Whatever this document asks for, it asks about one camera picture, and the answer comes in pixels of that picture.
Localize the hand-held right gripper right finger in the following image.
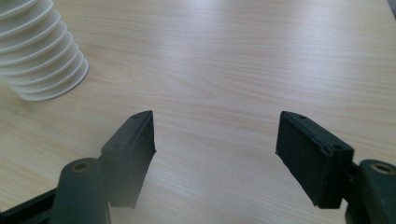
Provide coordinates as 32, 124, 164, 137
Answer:
275, 110, 355, 210

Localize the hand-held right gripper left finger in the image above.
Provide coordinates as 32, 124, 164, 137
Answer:
98, 109, 157, 209

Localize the stack of white paper cups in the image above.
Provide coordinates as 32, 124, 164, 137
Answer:
0, 0, 90, 103

